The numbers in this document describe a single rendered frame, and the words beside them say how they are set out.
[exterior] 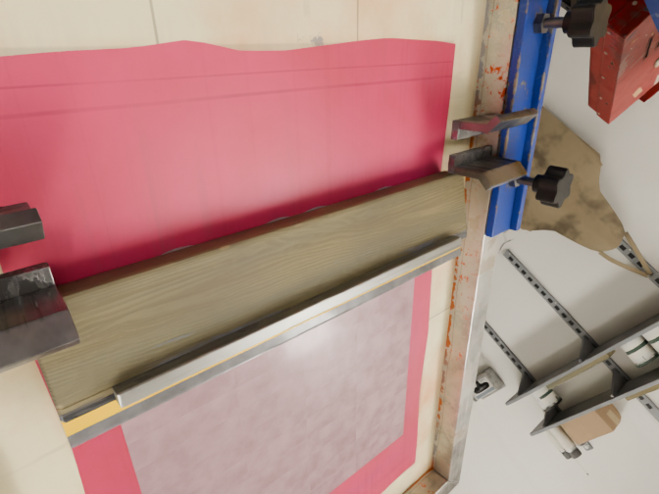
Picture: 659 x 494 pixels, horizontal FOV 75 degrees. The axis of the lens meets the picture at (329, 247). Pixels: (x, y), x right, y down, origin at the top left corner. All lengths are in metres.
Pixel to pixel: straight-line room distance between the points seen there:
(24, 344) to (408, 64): 0.36
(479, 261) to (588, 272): 1.96
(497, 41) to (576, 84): 1.86
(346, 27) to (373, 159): 0.12
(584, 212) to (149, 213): 2.22
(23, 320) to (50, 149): 0.10
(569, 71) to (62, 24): 2.24
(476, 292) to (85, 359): 0.45
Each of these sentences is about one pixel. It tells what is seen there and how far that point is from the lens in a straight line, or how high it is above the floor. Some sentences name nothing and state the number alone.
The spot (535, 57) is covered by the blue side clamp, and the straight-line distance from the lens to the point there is 0.54.
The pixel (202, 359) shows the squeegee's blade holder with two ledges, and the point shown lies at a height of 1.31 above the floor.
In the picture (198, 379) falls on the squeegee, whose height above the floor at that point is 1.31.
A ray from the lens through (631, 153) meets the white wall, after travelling 2.32.
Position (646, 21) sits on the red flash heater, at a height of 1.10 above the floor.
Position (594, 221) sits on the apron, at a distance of 2.39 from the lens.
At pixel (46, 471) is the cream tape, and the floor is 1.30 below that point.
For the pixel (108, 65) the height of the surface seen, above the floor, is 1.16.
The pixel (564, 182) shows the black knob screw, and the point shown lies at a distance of 0.53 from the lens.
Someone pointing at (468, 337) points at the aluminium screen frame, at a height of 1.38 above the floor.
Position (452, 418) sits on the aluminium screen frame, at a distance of 0.74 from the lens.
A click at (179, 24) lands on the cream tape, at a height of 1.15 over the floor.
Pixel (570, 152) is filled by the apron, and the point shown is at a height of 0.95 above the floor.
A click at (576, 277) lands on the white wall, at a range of 2.55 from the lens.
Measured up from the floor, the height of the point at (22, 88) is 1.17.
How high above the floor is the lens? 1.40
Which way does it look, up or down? 22 degrees down
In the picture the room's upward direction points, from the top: 143 degrees clockwise
